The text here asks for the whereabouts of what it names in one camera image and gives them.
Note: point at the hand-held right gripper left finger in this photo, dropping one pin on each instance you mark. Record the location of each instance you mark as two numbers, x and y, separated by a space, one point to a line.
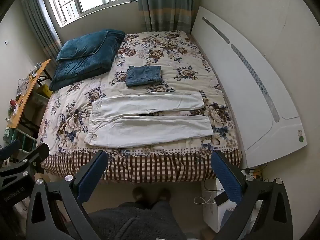
93 170

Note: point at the white nightstand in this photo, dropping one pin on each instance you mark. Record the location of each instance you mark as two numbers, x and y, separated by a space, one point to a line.
212 212

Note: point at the red item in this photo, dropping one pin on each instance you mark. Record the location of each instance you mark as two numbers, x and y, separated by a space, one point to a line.
13 103

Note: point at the white pants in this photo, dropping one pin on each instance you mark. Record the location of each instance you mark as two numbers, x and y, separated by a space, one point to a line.
150 130

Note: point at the green metal rack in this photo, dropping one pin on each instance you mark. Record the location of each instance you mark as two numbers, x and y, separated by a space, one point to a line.
17 140

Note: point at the person's dark fleece legs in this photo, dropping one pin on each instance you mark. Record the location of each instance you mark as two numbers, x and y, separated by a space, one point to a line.
140 222

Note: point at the black phone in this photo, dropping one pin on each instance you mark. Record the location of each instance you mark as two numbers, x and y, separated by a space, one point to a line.
221 198

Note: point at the folded blue jeans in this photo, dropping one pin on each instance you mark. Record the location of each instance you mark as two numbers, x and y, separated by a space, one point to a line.
143 76

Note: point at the yellow box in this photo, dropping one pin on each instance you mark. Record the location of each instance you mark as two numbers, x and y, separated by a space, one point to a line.
45 91

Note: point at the folded teal quilt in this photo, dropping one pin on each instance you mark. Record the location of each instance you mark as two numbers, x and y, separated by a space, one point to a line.
82 55

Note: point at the teal striped curtain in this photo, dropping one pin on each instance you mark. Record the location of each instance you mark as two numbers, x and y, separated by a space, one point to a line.
167 5
42 22

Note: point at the floral bed blanket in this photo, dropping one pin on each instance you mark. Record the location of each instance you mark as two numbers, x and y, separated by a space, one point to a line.
162 47

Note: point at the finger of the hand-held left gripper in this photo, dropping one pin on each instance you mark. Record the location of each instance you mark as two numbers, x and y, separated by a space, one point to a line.
30 157
11 148

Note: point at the clear glass items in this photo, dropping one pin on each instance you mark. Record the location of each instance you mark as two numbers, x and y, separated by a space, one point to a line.
35 68

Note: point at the dark slipper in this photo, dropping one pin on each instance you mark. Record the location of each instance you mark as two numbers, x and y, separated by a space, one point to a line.
140 195
163 195

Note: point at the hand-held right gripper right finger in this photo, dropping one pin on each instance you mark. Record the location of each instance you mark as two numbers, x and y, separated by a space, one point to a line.
225 175

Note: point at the wooden folding table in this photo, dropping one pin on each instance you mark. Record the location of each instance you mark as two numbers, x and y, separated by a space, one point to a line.
27 92

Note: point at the white bed headboard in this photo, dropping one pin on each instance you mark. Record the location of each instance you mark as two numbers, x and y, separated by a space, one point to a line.
245 92

